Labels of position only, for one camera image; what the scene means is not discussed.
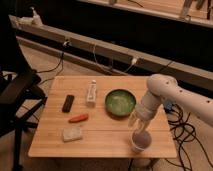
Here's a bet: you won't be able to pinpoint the white cable with plug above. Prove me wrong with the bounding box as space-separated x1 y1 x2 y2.
91 41 139 75

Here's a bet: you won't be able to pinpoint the white sponge block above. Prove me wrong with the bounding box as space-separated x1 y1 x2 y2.
62 127 82 142

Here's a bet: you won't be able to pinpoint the black chair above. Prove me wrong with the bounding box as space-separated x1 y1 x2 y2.
0 11 47 171

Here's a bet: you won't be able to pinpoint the white spray bottle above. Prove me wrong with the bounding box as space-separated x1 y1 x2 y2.
31 7 43 26

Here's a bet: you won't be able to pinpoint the orange carrot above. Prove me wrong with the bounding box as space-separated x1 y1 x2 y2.
68 114 89 123

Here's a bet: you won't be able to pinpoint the black remote control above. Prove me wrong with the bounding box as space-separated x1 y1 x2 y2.
62 95 74 113

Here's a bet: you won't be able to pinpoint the green ceramic bowl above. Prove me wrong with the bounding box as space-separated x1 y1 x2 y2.
105 89 136 117

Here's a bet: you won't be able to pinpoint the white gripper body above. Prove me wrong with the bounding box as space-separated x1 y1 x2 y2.
135 91 162 121

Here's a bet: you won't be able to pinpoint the blue box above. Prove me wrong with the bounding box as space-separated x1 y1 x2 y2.
163 101 172 113

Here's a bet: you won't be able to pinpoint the black floor cables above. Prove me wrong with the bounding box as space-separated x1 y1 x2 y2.
164 103 213 171

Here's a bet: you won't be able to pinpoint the black cable with plug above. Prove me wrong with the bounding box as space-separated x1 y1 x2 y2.
34 38 72 86

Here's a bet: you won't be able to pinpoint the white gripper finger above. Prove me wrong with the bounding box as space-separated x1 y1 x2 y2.
128 112 137 127
137 121 149 133

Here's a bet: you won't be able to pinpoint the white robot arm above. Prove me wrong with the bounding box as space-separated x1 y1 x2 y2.
128 74 213 132

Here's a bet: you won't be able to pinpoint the white tube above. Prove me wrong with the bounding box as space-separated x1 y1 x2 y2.
86 80 97 106

